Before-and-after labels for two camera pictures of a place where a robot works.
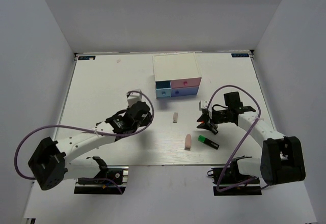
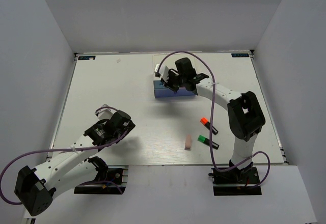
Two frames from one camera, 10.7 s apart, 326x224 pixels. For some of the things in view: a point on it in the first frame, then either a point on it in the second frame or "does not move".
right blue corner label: (240, 55) does not move
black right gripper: (204, 117) to (168, 83)
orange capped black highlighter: (211, 127) does not move
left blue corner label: (86, 57) does not move
